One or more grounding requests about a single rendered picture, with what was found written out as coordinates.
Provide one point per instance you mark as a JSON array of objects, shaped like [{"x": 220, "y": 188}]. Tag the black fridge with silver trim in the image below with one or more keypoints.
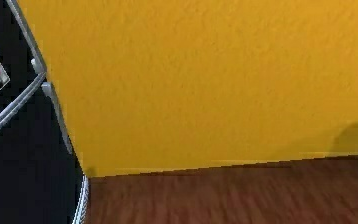
[{"x": 23, "y": 160}]

